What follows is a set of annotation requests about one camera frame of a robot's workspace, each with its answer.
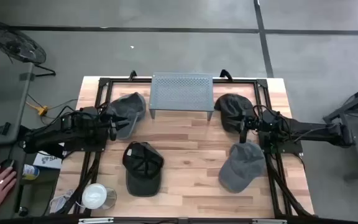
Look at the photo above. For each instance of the silver bracket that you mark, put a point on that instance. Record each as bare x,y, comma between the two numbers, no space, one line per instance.
95,220
269,221

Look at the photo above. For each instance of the yellow power plug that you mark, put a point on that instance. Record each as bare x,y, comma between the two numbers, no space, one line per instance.
42,110

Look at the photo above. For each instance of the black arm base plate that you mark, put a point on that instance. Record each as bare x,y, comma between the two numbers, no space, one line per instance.
289,147
85,147

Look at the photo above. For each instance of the grey cap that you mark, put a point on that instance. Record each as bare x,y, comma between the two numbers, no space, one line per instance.
130,105
241,168

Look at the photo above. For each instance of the clear cup with white lid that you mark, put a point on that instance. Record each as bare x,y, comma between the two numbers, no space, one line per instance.
95,196

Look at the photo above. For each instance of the black floor fan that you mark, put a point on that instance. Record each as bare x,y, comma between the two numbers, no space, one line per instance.
14,43

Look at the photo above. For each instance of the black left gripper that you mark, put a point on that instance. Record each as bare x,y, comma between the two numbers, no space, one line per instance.
104,124

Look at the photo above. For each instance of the grey perforated metal riser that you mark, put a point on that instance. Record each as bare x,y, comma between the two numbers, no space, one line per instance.
182,93

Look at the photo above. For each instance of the black frame clamp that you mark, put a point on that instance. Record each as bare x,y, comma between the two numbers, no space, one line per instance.
132,74
226,74

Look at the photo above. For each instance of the black cap with white label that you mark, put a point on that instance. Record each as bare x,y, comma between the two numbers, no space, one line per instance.
143,169

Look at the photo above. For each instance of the white and blue can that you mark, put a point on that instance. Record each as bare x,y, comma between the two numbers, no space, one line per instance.
30,172

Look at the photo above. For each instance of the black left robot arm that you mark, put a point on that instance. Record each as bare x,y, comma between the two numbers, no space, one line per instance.
57,132

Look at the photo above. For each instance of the black aluminium table frame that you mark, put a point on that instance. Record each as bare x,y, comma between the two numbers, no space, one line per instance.
244,81

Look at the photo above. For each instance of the grey side desk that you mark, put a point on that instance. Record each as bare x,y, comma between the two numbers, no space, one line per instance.
2,99

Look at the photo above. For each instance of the white printed box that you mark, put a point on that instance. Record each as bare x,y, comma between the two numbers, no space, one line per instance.
47,160

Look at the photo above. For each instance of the black computer mouse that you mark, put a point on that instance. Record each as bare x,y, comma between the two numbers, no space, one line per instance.
7,163

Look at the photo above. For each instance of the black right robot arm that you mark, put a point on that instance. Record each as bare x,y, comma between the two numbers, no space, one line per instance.
309,130

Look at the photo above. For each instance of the black wedge bracket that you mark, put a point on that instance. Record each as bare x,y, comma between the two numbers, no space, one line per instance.
2,128

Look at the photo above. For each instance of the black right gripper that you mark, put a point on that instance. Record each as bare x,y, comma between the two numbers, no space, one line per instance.
258,123

